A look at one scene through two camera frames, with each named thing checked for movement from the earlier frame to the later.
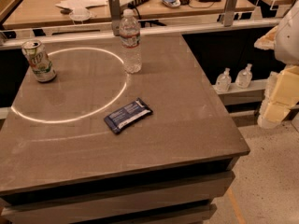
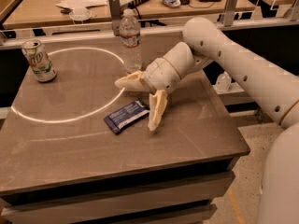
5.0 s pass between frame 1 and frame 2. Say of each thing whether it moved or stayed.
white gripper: moved
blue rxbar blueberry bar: stayed
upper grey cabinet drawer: stayed
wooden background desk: stayed
